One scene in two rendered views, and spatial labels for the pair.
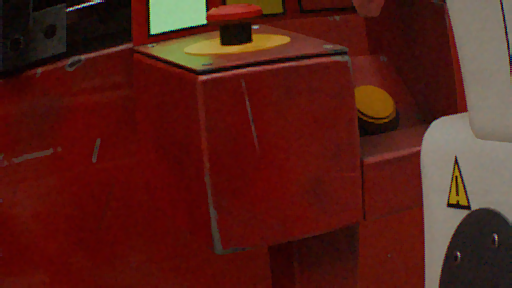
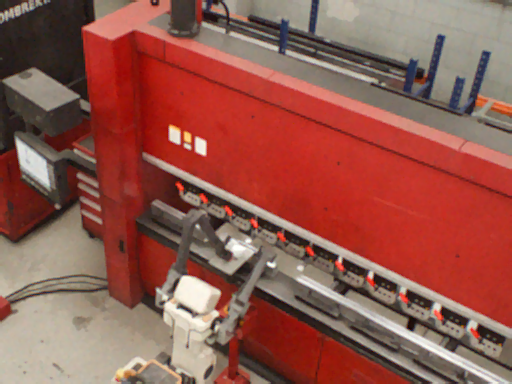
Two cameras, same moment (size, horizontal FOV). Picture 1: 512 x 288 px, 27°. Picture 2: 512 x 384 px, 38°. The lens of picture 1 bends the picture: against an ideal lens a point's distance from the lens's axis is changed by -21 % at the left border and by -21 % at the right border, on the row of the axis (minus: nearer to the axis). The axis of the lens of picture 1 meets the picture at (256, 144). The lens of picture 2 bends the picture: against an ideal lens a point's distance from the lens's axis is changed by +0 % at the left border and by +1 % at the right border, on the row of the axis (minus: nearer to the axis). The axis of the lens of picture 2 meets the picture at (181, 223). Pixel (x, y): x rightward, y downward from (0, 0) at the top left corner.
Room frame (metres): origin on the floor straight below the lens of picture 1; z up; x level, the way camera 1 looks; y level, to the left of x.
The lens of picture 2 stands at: (-1.05, -2.57, 4.23)
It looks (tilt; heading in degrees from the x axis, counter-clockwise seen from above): 40 degrees down; 59
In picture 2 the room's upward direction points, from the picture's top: straight up
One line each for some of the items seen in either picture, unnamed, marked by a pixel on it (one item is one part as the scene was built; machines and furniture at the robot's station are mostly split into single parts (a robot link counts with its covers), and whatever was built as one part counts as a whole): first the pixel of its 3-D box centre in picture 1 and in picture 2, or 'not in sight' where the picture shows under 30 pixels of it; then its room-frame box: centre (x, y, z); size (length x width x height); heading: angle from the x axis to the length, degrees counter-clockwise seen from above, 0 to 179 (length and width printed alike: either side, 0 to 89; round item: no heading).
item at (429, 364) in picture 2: not in sight; (439, 370); (1.56, -1.08, 0.89); 0.30 x 0.05 x 0.03; 109
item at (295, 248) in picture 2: not in sight; (296, 240); (1.27, -0.09, 1.26); 0.15 x 0.09 x 0.17; 109
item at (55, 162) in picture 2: not in sight; (43, 166); (0.18, 1.23, 1.42); 0.45 x 0.12 x 0.36; 102
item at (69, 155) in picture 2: not in sight; (74, 169); (0.46, 1.41, 1.17); 0.40 x 0.24 x 0.07; 109
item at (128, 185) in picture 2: not in sight; (150, 161); (0.99, 1.25, 1.15); 0.85 x 0.25 x 2.30; 19
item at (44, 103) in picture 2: not in sight; (48, 144); (0.26, 1.29, 1.53); 0.51 x 0.25 x 0.85; 102
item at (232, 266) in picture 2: not in sight; (231, 257); (1.01, 0.22, 1.00); 0.26 x 0.18 x 0.01; 19
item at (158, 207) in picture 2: not in sight; (180, 220); (0.96, 0.79, 0.92); 0.50 x 0.06 x 0.10; 109
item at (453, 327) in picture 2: not in sight; (454, 318); (1.60, -1.03, 1.26); 0.15 x 0.09 x 0.17; 109
